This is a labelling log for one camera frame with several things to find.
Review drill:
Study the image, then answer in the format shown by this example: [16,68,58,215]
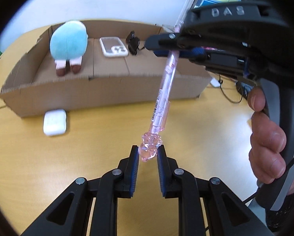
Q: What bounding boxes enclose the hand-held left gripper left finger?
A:
[20,146,140,236]

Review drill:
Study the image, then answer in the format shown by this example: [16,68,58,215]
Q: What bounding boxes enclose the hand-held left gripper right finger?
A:
[157,145,273,236]

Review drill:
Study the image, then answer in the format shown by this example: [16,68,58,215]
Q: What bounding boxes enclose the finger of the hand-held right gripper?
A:
[188,53,247,78]
[144,30,207,57]

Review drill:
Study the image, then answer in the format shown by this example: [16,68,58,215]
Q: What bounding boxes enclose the pink transparent pen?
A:
[138,22,185,164]

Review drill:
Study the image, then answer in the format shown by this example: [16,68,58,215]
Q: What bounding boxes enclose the brown cardboard box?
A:
[0,23,213,118]

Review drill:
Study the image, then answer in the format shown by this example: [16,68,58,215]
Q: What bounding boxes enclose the green-haired teal plush toy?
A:
[49,21,88,76]

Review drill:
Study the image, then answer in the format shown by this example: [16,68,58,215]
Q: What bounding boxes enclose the person's right hand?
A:
[248,87,287,185]

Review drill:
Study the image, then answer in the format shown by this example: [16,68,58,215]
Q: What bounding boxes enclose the black sunglasses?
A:
[125,31,146,55]

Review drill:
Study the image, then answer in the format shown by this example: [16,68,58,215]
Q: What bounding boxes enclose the smartphone in clear case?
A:
[99,37,129,58]

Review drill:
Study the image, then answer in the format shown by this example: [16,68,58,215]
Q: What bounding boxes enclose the white earbuds case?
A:
[43,109,68,136]

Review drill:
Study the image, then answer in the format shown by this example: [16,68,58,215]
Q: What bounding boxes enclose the thin black cable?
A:
[218,75,244,104]

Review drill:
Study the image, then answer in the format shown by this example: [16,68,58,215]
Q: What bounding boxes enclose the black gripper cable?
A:
[245,145,294,205]

